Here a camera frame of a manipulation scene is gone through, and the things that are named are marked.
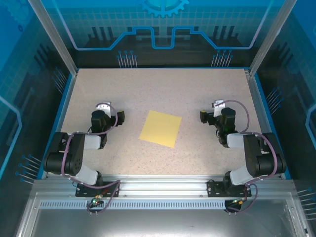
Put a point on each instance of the yellow square paper sheet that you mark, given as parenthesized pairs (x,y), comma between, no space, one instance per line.
(160,128)

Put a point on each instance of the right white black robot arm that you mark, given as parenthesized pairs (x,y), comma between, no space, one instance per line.
(254,153)

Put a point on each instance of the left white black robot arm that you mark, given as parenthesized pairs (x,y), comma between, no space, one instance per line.
(74,153)

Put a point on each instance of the grey metal sheet tray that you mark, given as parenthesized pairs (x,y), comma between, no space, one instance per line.
(160,222)

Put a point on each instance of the blue table edge strip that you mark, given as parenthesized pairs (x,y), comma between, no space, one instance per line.
(58,124)
(271,123)

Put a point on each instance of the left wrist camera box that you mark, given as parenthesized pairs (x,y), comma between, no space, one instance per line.
(103,106)

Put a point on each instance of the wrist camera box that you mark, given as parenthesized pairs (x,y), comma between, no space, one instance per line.
(218,106)
(103,106)

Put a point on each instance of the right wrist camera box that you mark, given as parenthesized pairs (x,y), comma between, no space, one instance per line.
(218,106)

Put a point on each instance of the aluminium side rail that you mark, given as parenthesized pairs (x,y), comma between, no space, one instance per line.
(258,98)

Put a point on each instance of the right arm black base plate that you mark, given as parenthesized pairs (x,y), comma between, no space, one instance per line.
(214,188)

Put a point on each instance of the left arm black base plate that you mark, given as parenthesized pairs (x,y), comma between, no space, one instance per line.
(111,191)

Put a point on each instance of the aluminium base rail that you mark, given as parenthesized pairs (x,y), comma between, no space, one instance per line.
(160,187)

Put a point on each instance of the aluminium frame post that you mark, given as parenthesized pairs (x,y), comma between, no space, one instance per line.
(269,37)
(54,37)

